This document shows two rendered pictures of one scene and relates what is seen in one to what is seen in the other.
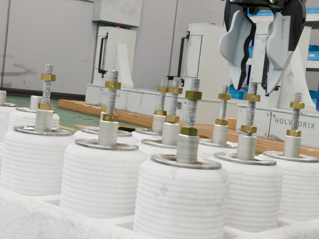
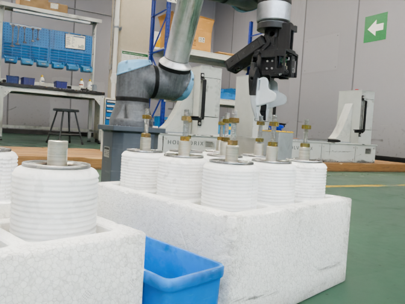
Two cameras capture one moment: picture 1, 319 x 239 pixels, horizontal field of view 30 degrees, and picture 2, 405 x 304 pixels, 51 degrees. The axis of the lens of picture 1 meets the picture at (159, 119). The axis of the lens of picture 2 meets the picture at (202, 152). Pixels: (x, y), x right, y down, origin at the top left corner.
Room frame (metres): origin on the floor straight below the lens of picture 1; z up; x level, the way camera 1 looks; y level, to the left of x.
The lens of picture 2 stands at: (0.77, 0.86, 0.30)
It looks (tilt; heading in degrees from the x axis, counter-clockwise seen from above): 3 degrees down; 274
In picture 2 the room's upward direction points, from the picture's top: 4 degrees clockwise
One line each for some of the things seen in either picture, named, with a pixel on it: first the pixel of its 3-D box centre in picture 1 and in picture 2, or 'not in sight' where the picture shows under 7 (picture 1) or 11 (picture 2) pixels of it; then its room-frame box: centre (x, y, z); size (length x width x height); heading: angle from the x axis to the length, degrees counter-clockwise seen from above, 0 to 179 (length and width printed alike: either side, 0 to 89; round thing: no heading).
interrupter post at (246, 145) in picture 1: (246, 149); (258, 150); (0.71, -0.11, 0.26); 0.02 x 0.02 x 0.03
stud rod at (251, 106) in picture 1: (250, 114); (260, 132); (0.71, -0.11, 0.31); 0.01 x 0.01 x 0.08
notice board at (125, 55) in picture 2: not in sight; (134, 62); (2.58, -6.27, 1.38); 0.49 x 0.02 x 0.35; 34
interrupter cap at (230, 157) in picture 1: (244, 160); (258, 156); (0.71, -0.11, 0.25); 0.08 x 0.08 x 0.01
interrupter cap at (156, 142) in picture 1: (169, 145); (224, 156); (0.79, -0.02, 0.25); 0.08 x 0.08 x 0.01
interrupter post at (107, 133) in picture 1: (107, 134); (272, 154); (0.70, 0.06, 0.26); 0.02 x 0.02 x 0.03
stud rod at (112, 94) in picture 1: (111, 102); (273, 134); (0.70, 0.06, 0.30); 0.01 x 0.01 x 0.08
